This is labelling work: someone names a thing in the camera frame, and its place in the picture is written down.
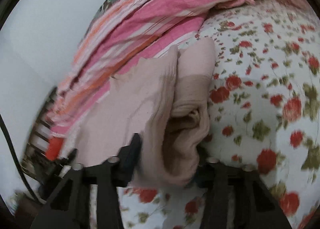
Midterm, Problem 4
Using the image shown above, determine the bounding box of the pale pink knit sweater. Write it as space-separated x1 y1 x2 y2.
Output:
75 38 216 187

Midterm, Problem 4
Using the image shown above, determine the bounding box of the red pillow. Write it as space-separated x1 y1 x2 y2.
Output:
46 137 64 161

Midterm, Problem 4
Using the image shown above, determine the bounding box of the floral red rose bedsheet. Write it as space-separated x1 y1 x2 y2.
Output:
117 0 320 229

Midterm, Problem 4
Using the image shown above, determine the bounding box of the pink orange striped quilt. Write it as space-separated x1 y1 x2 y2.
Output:
47 0 310 138

